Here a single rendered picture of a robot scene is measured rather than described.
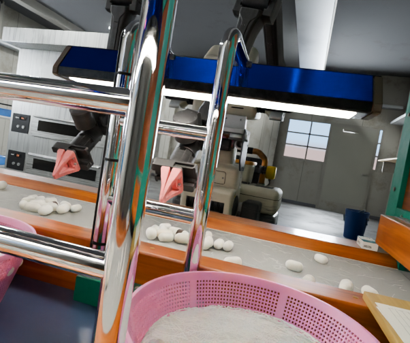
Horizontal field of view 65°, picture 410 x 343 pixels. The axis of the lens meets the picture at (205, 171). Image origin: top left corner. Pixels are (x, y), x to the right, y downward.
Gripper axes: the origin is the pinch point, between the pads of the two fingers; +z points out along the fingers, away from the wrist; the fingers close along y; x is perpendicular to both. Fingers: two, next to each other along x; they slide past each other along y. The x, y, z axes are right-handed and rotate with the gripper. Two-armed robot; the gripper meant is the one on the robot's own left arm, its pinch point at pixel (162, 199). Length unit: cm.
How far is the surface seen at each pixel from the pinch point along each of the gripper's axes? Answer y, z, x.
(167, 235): 2.9, 5.9, 4.0
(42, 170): -218, -162, 179
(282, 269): 26.4, 7.0, 5.2
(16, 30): -258, -240, 62
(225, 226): 11.9, -10.2, 17.7
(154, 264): 6.3, 18.1, -5.4
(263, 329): 23.5, 25.4, -9.5
